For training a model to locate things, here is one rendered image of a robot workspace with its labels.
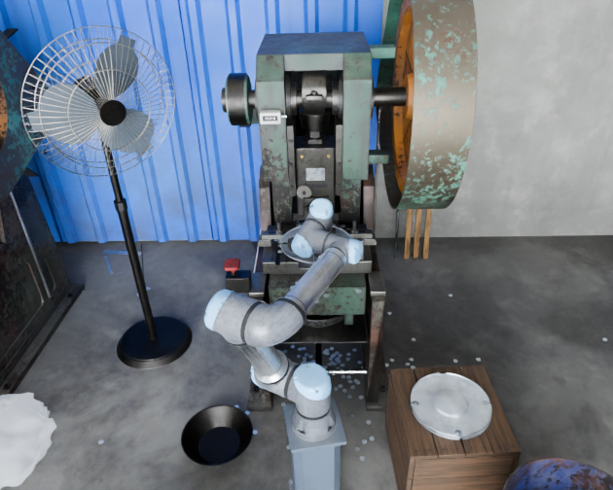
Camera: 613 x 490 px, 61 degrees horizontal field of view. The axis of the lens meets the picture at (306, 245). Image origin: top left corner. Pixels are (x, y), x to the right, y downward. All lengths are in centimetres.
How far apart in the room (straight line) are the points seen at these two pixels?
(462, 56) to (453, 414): 121
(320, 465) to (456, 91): 127
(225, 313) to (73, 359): 171
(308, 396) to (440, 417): 56
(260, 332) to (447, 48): 95
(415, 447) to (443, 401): 22
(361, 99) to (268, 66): 34
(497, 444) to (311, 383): 71
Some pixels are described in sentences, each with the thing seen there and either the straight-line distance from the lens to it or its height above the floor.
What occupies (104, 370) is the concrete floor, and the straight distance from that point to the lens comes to 285.
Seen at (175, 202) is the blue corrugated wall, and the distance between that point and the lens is 353.
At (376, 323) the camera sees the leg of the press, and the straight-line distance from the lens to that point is 213.
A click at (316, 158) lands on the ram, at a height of 113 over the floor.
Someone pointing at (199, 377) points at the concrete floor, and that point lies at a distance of 267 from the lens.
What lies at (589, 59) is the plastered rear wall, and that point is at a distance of 348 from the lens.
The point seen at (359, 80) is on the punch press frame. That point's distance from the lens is 183.
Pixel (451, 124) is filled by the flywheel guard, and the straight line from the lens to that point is 162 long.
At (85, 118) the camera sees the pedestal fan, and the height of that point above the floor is 128.
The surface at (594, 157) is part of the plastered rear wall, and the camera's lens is 373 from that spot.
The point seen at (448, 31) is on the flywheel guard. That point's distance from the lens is 166.
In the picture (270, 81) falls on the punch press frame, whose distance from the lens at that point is 183.
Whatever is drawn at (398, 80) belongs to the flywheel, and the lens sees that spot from 228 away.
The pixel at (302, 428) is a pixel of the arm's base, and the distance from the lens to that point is 180.
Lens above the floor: 191
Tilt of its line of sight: 33 degrees down
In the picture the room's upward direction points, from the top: 2 degrees counter-clockwise
